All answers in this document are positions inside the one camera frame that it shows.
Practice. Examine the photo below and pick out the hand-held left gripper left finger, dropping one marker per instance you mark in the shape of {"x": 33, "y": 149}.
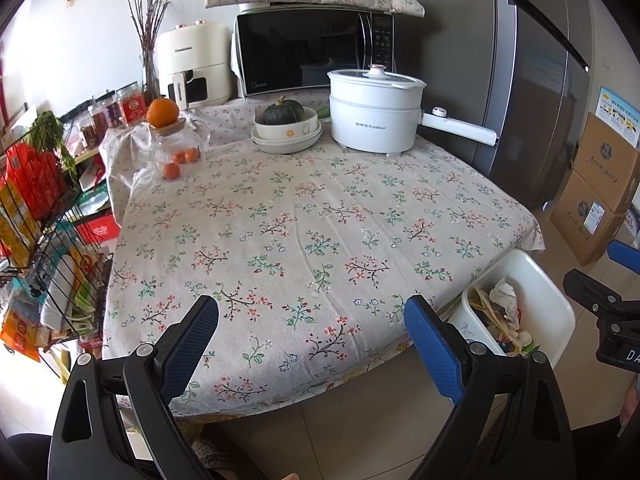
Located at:
{"x": 192, "y": 345}

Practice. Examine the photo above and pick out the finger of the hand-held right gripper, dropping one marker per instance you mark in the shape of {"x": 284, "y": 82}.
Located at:
{"x": 587, "y": 292}
{"x": 626, "y": 256}

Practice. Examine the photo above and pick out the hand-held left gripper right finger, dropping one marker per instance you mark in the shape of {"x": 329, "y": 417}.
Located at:
{"x": 435, "y": 355}

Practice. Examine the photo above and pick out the white plastic bin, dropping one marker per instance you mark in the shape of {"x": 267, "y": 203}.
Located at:
{"x": 540, "y": 285}

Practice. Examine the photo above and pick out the grey white wrapper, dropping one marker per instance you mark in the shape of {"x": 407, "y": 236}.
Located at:
{"x": 505, "y": 297}

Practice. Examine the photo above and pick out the blue and white box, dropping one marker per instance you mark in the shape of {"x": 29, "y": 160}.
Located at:
{"x": 632, "y": 222}

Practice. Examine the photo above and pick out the red gift box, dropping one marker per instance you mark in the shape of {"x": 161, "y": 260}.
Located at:
{"x": 100, "y": 230}

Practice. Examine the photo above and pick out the grey refrigerator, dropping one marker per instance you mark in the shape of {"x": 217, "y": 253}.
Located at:
{"x": 530, "y": 110}

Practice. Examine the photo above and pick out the orange packet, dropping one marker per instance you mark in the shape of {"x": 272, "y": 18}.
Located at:
{"x": 17, "y": 335}

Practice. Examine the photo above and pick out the glass jar with wooden lid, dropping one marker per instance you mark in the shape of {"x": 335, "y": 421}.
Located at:
{"x": 170, "y": 145}

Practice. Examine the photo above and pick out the yellow packet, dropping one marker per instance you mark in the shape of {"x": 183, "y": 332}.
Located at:
{"x": 15, "y": 225}

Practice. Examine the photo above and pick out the white stacked bowls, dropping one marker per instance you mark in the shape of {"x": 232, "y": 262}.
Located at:
{"x": 280, "y": 148}

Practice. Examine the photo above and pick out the red plastic bag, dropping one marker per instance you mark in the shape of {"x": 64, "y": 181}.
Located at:
{"x": 35, "y": 180}

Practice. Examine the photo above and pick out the large orange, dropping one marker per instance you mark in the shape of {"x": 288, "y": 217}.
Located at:
{"x": 162, "y": 112}

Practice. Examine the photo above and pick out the white electric cooking pot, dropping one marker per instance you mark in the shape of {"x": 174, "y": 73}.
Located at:
{"x": 370, "y": 125}

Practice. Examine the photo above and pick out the glass jar of dried food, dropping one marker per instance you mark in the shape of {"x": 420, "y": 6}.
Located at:
{"x": 107, "y": 112}
{"x": 89, "y": 127}

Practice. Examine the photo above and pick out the red-label glass jar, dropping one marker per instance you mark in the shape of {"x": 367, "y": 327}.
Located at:
{"x": 132, "y": 107}

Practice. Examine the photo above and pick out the dark green pumpkin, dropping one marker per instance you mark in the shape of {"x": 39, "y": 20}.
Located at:
{"x": 282, "y": 112}

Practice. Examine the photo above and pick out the leafy green vegetable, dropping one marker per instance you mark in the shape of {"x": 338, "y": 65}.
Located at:
{"x": 50, "y": 132}

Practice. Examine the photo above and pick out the green cucumber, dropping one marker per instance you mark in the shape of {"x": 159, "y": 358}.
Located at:
{"x": 323, "y": 112}

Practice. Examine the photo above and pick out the glass vase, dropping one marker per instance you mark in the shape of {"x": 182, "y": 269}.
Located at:
{"x": 151, "y": 77}

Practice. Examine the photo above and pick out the white air fryer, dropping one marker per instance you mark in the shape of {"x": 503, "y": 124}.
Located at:
{"x": 195, "y": 55}

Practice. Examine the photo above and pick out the black microwave oven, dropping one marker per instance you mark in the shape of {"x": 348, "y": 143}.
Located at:
{"x": 300, "y": 45}

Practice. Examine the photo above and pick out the dry branches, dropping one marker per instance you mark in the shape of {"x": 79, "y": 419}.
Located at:
{"x": 150, "y": 15}

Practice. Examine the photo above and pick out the blue wall leaflet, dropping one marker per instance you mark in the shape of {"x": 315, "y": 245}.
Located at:
{"x": 620, "y": 115}

